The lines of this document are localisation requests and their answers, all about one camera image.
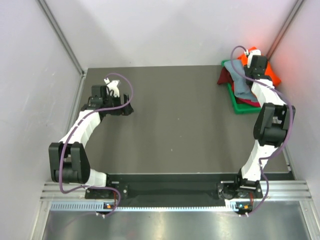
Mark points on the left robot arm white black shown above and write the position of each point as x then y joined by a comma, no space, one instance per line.
67,158

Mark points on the green plastic bin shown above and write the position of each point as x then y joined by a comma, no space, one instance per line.
239,108

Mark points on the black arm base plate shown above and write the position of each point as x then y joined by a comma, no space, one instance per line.
181,189

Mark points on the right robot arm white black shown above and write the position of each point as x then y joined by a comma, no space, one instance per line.
272,125

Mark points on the grey blue t shirt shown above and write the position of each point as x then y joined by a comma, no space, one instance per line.
241,89

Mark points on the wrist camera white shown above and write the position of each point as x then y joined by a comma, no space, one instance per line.
250,54
112,87

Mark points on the grey slotted cable duct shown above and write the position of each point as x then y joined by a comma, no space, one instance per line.
105,207

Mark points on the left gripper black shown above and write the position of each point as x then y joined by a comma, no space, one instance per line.
126,111

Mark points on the magenta t shirt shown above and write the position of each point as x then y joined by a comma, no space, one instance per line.
250,102

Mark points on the orange t shirt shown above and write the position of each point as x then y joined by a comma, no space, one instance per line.
270,75

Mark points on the aluminium frame rail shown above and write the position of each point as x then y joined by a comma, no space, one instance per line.
277,190

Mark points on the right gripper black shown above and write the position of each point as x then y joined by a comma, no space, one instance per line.
247,70

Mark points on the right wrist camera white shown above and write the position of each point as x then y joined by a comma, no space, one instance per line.
250,54

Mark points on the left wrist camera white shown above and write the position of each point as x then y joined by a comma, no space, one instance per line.
112,87

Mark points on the dark red t shirt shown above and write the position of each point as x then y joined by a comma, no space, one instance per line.
225,77

